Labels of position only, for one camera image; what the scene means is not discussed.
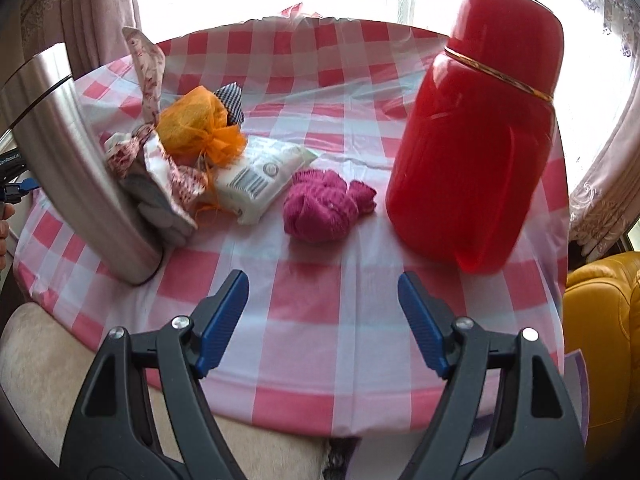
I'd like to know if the magenta knitted sock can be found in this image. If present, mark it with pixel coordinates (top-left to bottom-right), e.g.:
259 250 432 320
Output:
282 168 376 244

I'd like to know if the pink curtain right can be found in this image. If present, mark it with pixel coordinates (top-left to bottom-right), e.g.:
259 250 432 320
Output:
570 84 639 262

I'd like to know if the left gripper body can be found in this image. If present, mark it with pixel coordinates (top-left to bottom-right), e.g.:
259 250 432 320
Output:
0 148 40 205

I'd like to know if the red plastic thermos jug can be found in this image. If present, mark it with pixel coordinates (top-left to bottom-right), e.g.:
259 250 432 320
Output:
385 0 564 274

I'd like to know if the yellow leather armchair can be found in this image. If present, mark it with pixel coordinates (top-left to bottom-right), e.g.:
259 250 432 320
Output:
563 252 639 463

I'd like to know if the black white checkered pouch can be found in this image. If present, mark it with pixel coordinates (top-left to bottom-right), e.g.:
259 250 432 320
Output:
214 82 245 126

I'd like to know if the pink floral fabric pouch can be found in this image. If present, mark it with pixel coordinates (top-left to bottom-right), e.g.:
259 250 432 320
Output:
105 26 208 246

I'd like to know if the white tissue packet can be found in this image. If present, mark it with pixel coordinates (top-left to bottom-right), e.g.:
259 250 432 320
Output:
215 136 317 226

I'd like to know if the pink curtain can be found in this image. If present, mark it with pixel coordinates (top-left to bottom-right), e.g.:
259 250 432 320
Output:
20 0 142 79
570 84 639 262

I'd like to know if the orange mesh pouch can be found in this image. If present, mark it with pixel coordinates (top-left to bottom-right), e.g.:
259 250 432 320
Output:
156 86 247 167

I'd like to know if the stainless steel thermos flask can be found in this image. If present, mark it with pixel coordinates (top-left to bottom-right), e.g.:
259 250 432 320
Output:
1 44 164 285

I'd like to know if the white purple storage box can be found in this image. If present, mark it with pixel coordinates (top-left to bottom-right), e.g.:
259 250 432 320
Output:
462 349 590 464

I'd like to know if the beige plush cushion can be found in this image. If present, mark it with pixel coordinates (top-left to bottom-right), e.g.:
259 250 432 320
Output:
1 302 326 479

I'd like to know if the pink curtain left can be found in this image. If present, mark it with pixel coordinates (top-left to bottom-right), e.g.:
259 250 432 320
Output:
20 0 142 79

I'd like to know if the red white checkered tablecloth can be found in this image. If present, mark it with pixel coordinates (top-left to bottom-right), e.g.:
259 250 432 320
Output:
14 18 568 437

